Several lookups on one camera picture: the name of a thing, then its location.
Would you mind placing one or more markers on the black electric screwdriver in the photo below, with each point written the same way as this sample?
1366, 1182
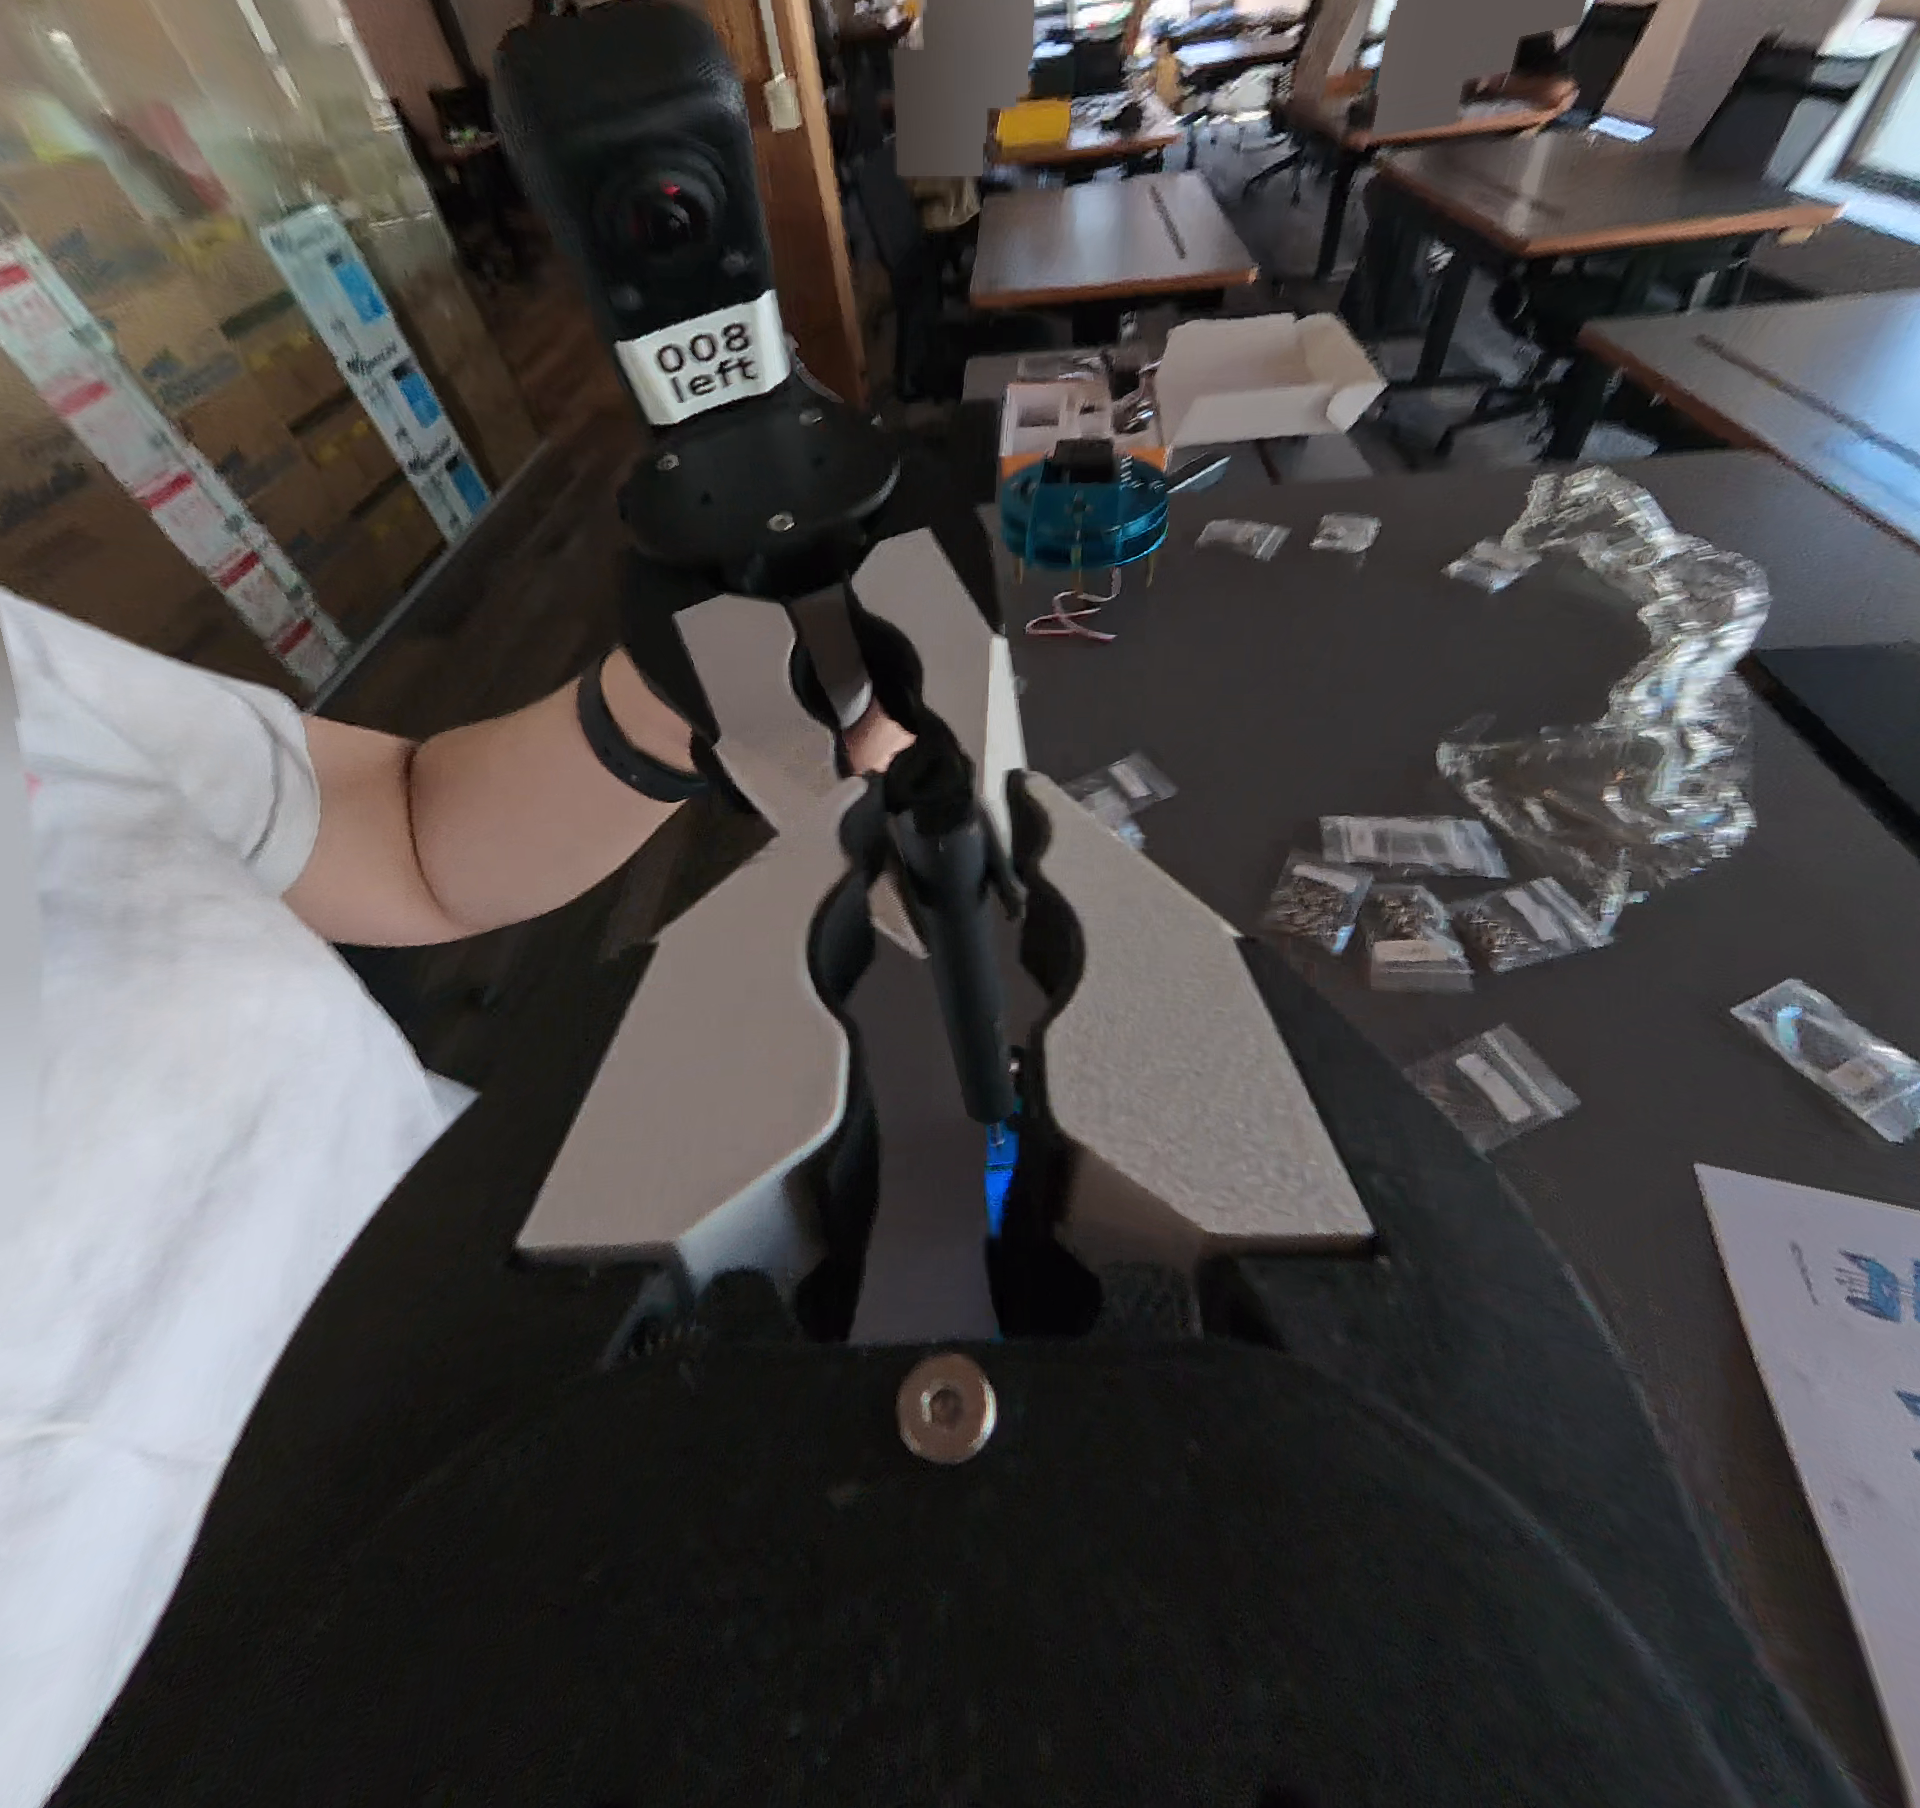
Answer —
960, 938

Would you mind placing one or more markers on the small zip bag of screws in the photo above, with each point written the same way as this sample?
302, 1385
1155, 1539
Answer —
1240, 538

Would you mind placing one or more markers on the black wristband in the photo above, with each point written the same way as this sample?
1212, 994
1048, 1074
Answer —
606, 752

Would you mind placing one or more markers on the stack of cardboard boxes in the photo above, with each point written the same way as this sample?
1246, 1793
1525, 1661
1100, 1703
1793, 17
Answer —
177, 383

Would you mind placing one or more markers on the white wall switch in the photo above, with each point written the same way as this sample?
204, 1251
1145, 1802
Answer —
784, 101

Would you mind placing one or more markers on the round blue robot base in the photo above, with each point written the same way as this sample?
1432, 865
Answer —
1080, 510

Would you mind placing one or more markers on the blue bracket with black servo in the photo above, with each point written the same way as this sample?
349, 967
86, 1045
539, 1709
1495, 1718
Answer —
1003, 1179

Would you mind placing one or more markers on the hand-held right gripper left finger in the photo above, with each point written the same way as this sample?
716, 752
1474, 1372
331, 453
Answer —
707, 1089

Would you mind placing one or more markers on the dark grey desk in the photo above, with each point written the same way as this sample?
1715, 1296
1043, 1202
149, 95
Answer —
1318, 700

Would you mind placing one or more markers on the tan office chair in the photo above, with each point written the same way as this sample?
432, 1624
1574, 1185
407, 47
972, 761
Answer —
1328, 40

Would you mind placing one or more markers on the yellow box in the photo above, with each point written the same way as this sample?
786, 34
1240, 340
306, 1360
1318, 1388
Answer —
1032, 127

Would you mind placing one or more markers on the zip bag of small nuts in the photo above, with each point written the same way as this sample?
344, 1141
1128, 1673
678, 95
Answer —
1493, 1089

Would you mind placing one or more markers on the wood-edged office desk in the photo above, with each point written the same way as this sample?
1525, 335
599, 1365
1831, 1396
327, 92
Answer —
1771, 366
1107, 240
1574, 189

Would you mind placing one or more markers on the person's left forearm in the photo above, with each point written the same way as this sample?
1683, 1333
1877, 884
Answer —
496, 818

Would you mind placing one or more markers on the flat clear zip bag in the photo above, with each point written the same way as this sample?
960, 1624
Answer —
1123, 789

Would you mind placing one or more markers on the crumpled clear plastic wrap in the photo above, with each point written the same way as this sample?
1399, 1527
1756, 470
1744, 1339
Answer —
1680, 606

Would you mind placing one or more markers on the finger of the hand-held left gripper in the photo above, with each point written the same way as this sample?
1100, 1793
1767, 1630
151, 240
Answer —
930, 606
744, 700

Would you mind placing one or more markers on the illustrated instruction booklet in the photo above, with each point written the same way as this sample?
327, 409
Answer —
1830, 1360

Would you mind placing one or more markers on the white box with parts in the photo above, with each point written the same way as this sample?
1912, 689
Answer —
1035, 421

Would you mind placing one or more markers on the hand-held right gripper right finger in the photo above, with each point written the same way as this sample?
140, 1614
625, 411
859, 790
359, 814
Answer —
1186, 1089

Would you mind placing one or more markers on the open white cardboard box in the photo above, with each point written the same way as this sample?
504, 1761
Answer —
1246, 409

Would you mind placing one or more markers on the small clear zip bag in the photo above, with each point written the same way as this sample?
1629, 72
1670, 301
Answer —
1344, 534

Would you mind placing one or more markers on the zip bag with black parts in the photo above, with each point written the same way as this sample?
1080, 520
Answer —
1822, 1048

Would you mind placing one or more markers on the zip bag of silver screws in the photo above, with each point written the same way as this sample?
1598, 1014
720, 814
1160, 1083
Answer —
1410, 938
1313, 901

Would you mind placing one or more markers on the wide clear zip bag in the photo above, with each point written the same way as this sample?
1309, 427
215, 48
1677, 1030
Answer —
1410, 847

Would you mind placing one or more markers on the zip bag of large nuts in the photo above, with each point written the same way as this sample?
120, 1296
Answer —
1531, 925

